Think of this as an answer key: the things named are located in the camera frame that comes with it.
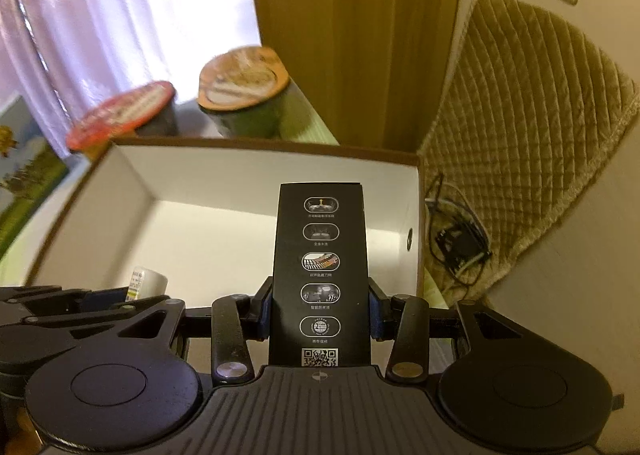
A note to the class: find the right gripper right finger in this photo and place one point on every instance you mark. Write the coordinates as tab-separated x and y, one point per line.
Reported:
405	321

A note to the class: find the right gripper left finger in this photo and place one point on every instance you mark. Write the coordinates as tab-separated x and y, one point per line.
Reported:
236	319

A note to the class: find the black product box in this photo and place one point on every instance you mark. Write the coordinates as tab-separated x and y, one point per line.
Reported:
319	313

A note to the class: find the white pill bottle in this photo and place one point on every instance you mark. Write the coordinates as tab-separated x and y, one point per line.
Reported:
145	283

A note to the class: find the brown cardboard storage box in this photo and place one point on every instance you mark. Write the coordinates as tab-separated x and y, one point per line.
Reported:
203	213

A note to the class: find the green milk carton box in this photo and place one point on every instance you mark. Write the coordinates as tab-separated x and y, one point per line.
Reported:
30	169

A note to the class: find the red lid noodle bowl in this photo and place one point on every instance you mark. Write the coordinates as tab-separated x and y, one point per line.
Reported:
145	111

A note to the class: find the orange lid noodle bowl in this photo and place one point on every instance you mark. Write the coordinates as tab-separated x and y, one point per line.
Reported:
237	91

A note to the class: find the quilted chair cushion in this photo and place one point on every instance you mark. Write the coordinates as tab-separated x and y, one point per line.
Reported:
533	112

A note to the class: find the wooden door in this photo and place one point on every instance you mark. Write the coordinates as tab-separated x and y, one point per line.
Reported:
373	69

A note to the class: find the lilac sheer curtain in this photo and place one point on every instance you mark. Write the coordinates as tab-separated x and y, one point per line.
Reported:
64	57

